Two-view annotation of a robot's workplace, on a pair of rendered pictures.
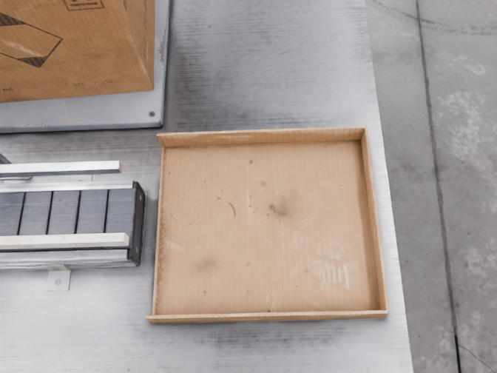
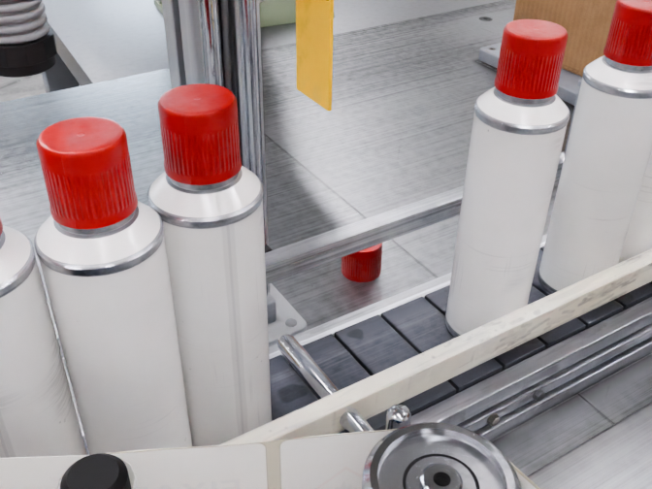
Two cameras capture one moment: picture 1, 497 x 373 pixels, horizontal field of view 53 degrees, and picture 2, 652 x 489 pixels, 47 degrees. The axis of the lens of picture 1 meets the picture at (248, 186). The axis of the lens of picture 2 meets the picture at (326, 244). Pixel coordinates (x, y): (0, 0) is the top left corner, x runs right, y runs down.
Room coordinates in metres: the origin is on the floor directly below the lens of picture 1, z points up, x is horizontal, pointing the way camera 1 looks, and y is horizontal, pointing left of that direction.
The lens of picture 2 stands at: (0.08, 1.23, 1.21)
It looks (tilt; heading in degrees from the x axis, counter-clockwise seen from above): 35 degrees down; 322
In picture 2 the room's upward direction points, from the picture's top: 1 degrees clockwise
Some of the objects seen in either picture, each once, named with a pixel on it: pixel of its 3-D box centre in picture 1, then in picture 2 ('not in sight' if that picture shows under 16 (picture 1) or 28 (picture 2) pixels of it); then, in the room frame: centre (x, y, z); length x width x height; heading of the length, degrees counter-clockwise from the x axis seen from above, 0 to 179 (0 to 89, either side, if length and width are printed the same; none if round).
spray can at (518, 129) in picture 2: not in sight; (505, 195); (0.31, 0.90, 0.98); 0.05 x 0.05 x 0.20
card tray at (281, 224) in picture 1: (263, 220); not in sight; (0.22, -0.01, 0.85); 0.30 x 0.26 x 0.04; 84
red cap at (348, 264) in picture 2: not in sight; (361, 254); (0.46, 0.89, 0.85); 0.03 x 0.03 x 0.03
